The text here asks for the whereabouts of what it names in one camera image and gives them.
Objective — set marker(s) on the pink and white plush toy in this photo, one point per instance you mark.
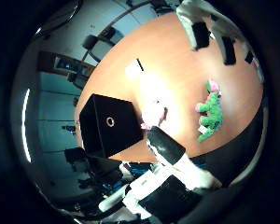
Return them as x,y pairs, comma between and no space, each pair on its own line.
154,113

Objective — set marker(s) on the green plush dinosaur toy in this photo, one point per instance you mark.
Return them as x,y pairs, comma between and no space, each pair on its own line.
212,115

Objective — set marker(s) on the black tray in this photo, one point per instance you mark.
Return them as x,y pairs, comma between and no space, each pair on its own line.
109,124

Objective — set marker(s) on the white paper card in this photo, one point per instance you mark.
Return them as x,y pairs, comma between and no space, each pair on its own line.
134,69

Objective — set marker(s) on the black office chair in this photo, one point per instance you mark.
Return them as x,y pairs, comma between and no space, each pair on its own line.
96,43

